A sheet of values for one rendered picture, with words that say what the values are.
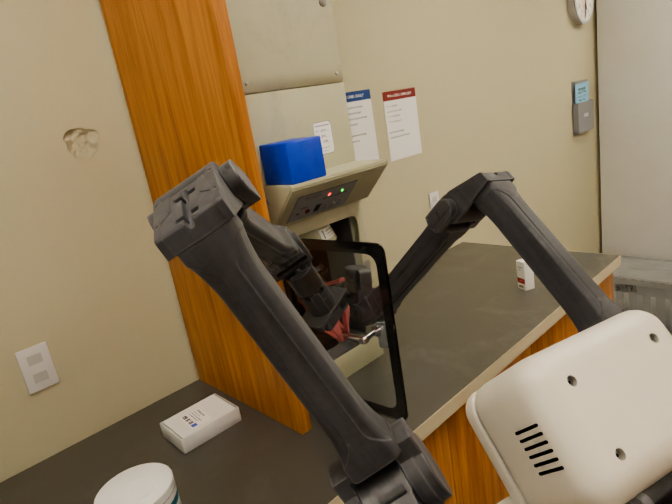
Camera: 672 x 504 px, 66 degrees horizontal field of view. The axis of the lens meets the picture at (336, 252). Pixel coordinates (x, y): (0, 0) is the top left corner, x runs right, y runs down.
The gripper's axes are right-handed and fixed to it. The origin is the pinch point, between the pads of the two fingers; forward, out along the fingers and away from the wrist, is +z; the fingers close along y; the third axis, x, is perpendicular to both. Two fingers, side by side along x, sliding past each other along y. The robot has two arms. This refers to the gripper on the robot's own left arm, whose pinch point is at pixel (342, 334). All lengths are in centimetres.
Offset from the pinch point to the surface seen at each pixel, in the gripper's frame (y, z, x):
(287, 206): -15.7, -21.6, -13.9
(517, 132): -194, 80, -47
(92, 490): 49, 4, -43
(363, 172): -36.4, -14.4, -9.0
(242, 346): 6.3, 5.3, -32.1
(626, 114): -286, 134, -19
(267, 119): -29, -36, -21
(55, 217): 7, -38, -68
